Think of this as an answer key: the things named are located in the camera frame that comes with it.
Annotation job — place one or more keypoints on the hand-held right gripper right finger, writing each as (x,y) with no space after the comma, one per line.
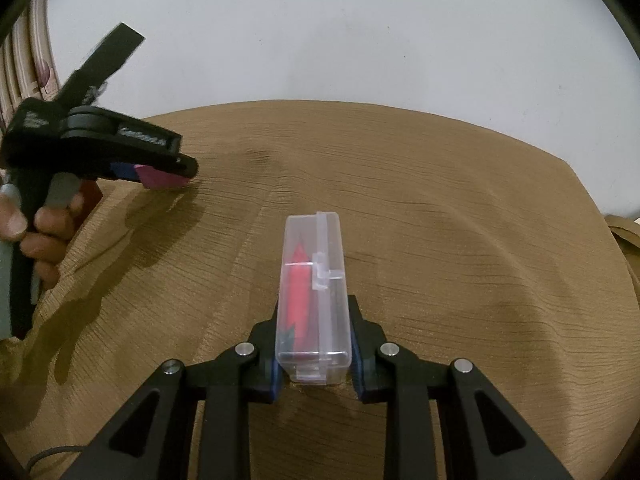
(357,380)

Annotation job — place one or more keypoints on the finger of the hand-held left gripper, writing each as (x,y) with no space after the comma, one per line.
(150,147)

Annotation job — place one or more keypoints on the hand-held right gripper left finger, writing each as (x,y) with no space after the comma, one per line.
(272,385)

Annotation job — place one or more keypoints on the pink translucent plastic case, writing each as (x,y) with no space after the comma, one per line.
(162,177)

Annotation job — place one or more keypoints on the clear case blue red label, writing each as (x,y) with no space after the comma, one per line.
(325,310)

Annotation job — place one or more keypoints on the person's left hand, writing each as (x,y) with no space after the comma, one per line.
(50,225)

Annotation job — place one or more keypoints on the beige patterned curtain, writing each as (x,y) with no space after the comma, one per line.
(25,70)

